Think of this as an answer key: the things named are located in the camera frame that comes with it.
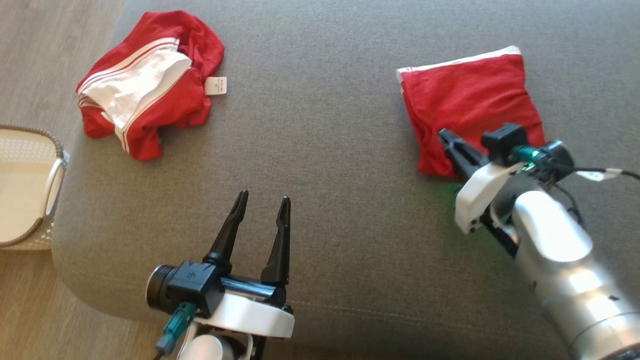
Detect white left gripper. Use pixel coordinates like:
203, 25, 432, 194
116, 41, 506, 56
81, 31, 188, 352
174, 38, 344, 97
191, 189, 296, 341

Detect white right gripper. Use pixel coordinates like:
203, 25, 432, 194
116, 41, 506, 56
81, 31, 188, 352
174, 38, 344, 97
438, 128, 522, 235

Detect red shorts with white hem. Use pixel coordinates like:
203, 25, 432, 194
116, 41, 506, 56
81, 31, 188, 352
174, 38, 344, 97
396, 45, 547, 180

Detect red shorts with white panel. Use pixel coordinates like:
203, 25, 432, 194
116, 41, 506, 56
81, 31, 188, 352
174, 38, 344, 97
75, 10, 228, 162

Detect large grey fabric ottoman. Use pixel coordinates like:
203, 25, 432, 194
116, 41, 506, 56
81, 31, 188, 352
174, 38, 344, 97
50, 0, 640, 360

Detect white woven laundry basket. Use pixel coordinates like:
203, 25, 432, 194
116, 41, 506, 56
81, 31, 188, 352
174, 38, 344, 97
0, 123, 71, 251

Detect teal plug left camera cable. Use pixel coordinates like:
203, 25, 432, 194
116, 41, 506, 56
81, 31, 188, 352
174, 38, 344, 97
154, 301, 198, 358

